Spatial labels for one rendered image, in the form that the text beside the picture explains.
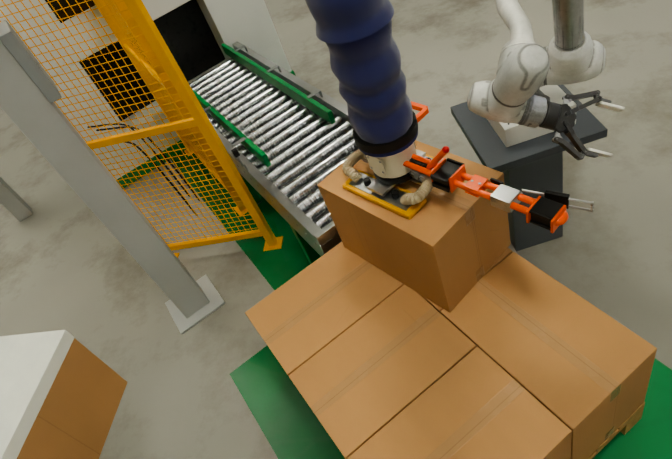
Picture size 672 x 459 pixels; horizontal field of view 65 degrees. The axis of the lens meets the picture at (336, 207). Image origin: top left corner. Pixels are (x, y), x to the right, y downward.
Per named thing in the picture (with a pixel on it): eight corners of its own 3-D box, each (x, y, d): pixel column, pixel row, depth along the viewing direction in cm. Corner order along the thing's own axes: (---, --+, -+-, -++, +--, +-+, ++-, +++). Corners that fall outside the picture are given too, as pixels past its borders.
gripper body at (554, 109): (540, 102, 153) (571, 110, 152) (533, 130, 152) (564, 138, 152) (550, 95, 145) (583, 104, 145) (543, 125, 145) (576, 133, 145)
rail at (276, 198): (173, 106, 417) (160, 86, 404) (179, 102, 418) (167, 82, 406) (326, 262, 254) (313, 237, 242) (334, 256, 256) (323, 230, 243)
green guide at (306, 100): (225, 54, 420) (220, 44, 414) (236, 47, 423) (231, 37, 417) (332, 124, 308) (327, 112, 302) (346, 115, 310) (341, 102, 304)
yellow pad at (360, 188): (342, 188, 205) (339, 179, 202) (359, 172, 209) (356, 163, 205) (409, 220, 183) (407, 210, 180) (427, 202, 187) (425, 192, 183)
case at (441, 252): (344, 247, 239) (316, 184, 212) (401, 192, 253) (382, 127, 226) (450, 313, 200) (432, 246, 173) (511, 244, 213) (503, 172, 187)
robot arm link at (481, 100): (512, 132, 153) (530, 112, 140) (459, 119, 153) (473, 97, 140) (517, 100, 156) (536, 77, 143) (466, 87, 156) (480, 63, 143)
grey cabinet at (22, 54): (43, 88, 228) (-7, 25, 208) (55, 82, 229) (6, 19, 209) (51, 104, 214) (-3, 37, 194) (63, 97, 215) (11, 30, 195)
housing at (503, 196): (490, 206, 164) (488, 196, 161) (502, 192, 166) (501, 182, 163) (510, 214, 159) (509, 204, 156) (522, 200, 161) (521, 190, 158)
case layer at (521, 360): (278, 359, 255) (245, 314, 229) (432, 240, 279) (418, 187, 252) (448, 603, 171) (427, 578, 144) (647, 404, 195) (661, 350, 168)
